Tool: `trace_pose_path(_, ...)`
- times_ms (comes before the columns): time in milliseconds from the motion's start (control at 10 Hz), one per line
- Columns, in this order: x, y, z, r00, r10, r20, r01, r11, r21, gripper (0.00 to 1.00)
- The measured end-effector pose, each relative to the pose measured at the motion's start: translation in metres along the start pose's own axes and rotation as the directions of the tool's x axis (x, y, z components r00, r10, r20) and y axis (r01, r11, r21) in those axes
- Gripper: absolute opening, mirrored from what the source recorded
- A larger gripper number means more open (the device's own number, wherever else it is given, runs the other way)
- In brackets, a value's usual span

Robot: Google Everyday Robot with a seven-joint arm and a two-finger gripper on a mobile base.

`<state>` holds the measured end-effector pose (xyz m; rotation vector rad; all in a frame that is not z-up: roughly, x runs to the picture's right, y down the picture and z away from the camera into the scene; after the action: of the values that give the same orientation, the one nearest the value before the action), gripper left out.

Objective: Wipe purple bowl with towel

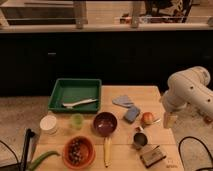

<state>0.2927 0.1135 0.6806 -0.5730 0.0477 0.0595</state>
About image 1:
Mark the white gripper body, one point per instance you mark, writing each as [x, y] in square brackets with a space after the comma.
[169, 120]

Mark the light blue towel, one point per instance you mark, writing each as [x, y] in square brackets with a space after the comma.
[123, 101]

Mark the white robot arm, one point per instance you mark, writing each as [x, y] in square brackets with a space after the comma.
[187, 86]

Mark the purple bowl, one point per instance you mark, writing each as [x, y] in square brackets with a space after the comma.
[105, 123]

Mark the orange bowl with beans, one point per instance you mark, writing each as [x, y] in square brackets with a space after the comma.
[78, 153]

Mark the red apple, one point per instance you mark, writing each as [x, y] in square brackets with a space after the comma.
[147, 118]

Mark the metal measuring cup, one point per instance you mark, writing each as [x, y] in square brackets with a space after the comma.
[139, 139]

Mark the blue sponge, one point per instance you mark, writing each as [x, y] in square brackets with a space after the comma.
[131, 114]

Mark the brown wooden block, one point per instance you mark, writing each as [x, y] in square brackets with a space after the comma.
[152, 156]

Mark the green plastic cup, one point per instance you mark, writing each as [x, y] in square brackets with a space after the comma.
[76, 121]

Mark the white plastic utensil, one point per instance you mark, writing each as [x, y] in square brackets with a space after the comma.
[85, 101]

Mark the green plastic tray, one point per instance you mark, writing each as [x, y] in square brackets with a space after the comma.
[70, 90]

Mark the white round container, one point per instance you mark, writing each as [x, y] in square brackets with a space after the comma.
[48, 124]

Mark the green pepper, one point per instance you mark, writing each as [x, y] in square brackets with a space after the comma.
[40, 159]

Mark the black stand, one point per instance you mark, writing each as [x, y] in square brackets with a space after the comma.
[28, 135]

